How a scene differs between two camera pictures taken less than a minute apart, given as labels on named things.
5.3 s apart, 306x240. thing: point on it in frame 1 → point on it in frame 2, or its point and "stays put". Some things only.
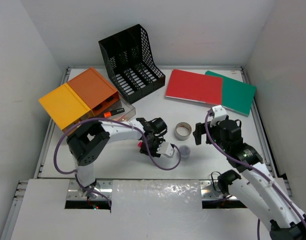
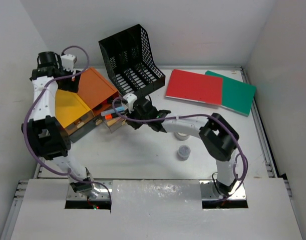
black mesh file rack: (128, 56) stays put
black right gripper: (200, 129) → (134, 124)
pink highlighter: (139, 144) → (109, 100)
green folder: (237, 96) stays put
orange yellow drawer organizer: (79, 99) stays put
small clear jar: (185, 151) stays put
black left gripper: (153, 151) → (71, 86)
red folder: (194, 86) stays put
